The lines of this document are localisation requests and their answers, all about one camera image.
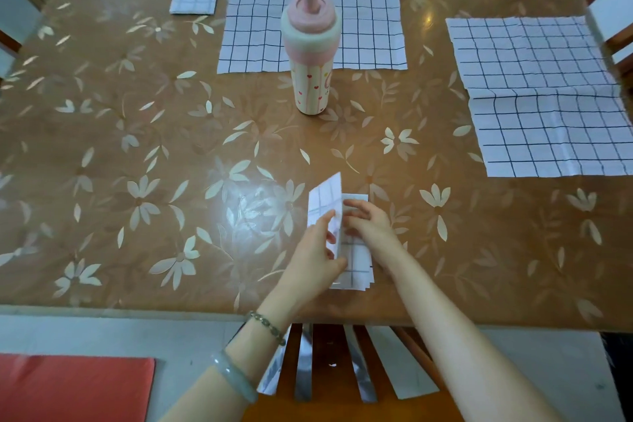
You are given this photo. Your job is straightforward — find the person's right hand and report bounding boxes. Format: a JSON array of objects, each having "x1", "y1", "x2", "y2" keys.
[{"x1": 342, "y1": 198, "x2": 411, "y2": 278}]

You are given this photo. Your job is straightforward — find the person's left hand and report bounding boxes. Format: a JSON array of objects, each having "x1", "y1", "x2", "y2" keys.
[{"x1": 269, "y1": 208, "x2": 348, "y2": 314}]

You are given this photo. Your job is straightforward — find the person's right forearm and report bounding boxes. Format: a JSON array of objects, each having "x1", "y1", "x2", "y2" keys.
[{"x1": 388, "y1": 248, "x2": 562, "y2": 422}]

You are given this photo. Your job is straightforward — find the person's left forearm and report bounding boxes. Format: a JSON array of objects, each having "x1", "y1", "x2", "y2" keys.
[{"x1": 160, "y1": 307, "x2": 293, "y2": 422}]

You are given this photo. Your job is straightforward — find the person's grey trousers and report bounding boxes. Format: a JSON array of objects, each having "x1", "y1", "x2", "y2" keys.
[{"x1": 256, "y1": 325, "x2": 378, "y2": 406}]

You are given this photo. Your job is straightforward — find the wooden dining chair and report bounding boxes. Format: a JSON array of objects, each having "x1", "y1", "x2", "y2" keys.
[
  {"x1": 604, "y1": 20, "x2": 633, "y2": 91},
  {"x1": 242, "y1": 322, "x2": 466, "y2": 422}
]

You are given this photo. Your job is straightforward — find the pale jade bangle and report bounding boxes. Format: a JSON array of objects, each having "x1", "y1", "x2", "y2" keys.
[{"x1": 211, "y1": 349, "x2": 260, "y2": 406}]

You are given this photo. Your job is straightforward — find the cream bottle with pink lid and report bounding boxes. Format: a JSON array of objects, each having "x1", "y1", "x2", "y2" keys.
[{"x1": 280, "y1": 0, "x2": 342, "y2": 116}]

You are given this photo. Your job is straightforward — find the brown floral wooden table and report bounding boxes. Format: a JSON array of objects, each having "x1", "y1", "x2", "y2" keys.
[{"x1": 0, "y1": 0, "x2": 633, "y2": 334}]

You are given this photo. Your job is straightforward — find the red floor mat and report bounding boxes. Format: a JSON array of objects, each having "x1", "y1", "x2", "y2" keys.
[{"x1": 0, "y1": 353, "x2": 157, "y2": 422}]

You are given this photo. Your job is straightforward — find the dark beaded bracelet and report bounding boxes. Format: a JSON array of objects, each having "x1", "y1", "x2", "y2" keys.
[{"x1": 245, "y1": 310, "x2": 287, "y2": 347}]

